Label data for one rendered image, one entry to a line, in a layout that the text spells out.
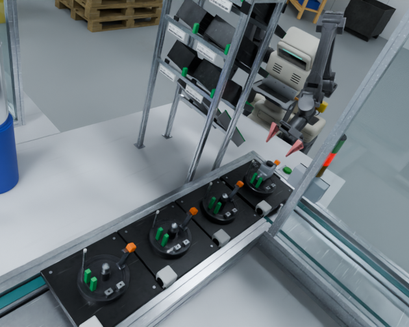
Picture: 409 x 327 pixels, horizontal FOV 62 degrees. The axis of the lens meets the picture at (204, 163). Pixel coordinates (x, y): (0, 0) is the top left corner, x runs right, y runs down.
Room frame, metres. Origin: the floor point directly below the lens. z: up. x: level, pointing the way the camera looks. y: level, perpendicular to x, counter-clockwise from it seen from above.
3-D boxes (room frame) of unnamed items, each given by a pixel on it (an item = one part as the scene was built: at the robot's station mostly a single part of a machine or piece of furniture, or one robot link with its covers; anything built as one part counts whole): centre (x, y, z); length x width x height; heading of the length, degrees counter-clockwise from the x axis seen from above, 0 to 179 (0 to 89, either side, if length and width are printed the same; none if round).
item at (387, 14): (9.05, -2.38, 0.36); 1.03 x 0.85 x 0.71; 155
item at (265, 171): (1.11, -0.24, 1.06); 0.08 x 0.04 x 0.07; 148
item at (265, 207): (0.99, -0.27, 0.97); 0.05 x 0.05 x 0.04; 58
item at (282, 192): (1.12, -0.24, 0.96); 0.24 x 0.24 x 0.02; 58
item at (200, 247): (0.70, 0.02, 1.01); 0.24 x 0.24 x 0.13; 58
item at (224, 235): (0.90, -0.11, 1.01); 0.24 x 0.24 x 0.13; 58
